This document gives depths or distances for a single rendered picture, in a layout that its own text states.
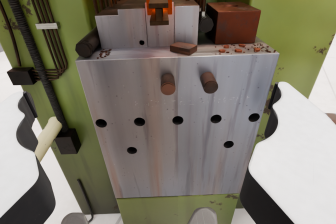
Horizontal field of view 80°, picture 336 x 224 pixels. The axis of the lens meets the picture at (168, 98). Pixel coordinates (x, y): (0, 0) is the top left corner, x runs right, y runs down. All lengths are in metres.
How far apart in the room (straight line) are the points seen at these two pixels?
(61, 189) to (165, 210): 0.80
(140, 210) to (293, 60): 0.66
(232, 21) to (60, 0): 0.41
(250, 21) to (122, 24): 0.25
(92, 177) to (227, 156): 0.62
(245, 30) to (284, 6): 0.20
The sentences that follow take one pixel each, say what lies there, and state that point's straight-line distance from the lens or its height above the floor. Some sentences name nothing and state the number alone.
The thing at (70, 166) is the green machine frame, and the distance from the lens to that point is 0.96.
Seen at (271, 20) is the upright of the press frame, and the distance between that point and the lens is 0.63.
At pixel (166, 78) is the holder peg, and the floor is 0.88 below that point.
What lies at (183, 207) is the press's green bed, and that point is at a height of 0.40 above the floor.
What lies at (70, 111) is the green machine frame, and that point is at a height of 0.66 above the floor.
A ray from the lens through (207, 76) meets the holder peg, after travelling 0.38.
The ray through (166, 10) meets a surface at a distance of 0.40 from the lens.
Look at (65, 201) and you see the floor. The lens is 1.35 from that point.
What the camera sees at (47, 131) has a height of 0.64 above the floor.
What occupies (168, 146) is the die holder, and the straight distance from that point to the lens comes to 0.51.
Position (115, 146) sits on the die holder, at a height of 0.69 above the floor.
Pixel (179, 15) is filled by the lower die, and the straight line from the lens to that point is 0.42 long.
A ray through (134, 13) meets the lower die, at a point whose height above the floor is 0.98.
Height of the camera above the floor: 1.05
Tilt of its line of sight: 33 degrees down
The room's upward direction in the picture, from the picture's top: 2 degrees counter-clockwise
